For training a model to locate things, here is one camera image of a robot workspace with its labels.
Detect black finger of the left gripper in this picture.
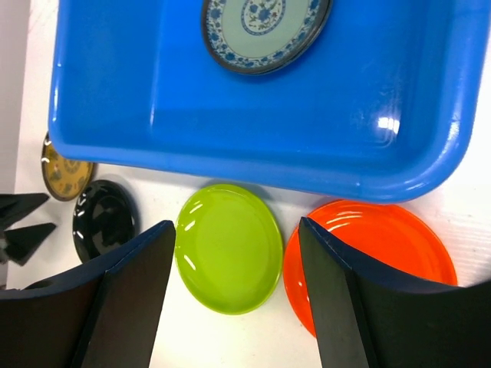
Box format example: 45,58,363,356
0,193,49,230
2,222,56,266

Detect black plate left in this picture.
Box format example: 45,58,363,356
72,179,140,263

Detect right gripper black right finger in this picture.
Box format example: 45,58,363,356
298,218,490,367

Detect orange plate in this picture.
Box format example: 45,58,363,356
283,200,458,335

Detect blue floral plate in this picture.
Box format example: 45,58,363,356
200,0,333,75

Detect green plate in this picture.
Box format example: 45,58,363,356
175,184,283,315

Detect blue plastic bin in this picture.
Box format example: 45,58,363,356
49,1,490,203

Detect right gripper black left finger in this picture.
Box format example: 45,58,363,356
1,221,176,367

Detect yellow patterned plate near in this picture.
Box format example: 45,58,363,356
41,133,97,202

